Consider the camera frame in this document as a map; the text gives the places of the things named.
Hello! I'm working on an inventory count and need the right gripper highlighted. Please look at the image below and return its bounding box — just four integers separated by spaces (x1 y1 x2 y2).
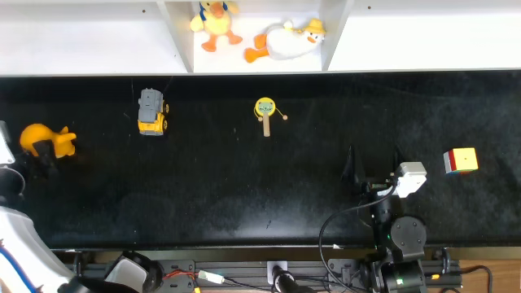
340 144 406 196

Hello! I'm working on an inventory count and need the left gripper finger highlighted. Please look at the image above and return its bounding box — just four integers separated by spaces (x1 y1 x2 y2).
32 139 56 166

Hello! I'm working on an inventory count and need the yellow rubber duck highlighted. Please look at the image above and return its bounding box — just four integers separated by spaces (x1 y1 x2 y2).
19 123 78 160

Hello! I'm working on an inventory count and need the grey and yellow toy truck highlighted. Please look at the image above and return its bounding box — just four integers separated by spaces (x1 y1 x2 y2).
137 88 170 137

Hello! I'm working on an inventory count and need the many-coloured puzzle cube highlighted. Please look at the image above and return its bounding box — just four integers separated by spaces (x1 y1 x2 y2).
442 146 479 176

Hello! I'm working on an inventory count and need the yellow rattle drum toy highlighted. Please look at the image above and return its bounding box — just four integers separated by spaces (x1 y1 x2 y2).
253 96 289 138

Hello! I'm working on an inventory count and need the white shelf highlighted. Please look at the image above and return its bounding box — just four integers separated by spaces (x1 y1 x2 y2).
0 0 521 77

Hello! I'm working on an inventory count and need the white plush goose with hat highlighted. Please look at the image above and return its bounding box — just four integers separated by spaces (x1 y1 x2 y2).
243 17 327 64

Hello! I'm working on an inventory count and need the yellow plush duck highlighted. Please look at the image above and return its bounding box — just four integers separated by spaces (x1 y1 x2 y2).
189 0 244 53

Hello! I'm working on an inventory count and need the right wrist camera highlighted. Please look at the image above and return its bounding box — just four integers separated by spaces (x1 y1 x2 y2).
392 161 428 199

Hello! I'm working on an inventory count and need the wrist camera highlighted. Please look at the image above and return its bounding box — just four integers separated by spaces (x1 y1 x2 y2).
392 161 428 199
0 120 16 166

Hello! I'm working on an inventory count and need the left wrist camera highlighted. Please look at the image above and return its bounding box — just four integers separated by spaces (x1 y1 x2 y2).
0 120 16 166

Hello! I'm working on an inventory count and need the blue cable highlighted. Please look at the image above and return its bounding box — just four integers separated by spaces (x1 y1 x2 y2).
0 243 38 293

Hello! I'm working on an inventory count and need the mounting rail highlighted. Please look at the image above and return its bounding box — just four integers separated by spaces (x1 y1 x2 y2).
52 248 494 293

